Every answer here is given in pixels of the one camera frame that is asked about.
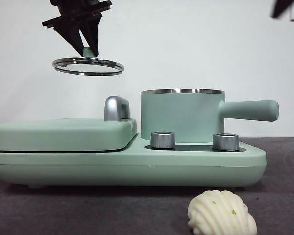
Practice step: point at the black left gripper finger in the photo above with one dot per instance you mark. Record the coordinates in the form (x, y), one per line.
(72, 36)
(93, 34)

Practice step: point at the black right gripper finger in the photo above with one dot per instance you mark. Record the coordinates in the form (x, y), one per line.
(281, 6)

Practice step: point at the glass pot lid green knob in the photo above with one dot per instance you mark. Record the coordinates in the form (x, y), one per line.
(88, 66)

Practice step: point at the ridged white flower roll bun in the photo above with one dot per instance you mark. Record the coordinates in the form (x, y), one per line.
(218, 215)

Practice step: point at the green griddle lid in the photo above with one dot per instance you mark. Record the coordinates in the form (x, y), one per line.
(63, 134)

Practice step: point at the silver control knob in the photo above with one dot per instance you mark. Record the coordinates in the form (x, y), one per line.
(226, 142)
(163, 140)

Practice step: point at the green breakfast machine base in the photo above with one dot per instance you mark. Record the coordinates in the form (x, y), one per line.
(137, 169)

